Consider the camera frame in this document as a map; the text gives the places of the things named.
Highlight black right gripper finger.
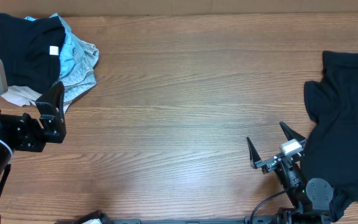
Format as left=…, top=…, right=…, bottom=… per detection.
left=246, top=137, right=262, bottom=169
left=279, top=121, right=306, bottom=146

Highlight black t-shirt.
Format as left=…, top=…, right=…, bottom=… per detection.
left=0, top=13, right=65, bottom=93

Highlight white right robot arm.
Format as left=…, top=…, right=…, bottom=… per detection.
left=244, top=121, right=334, bottom=224

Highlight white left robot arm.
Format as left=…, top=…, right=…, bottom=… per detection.
left=0, top=82, right=67, bottom=222

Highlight white cloth garment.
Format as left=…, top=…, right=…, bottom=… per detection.
left=0, top=85, right=71, bottom=113

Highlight faded denim jeans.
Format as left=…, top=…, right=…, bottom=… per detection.
left=50, top=12, right=100, bottom=105

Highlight black folded garment pile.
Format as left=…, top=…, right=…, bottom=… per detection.
left=301, top=51, right=358, bottom=222

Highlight light blue printed shirt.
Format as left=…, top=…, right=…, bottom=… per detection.
left=24, top=15, right=76, bottom=79

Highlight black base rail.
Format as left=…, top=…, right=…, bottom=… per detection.
left=55, top=210, right=331, bottom=224

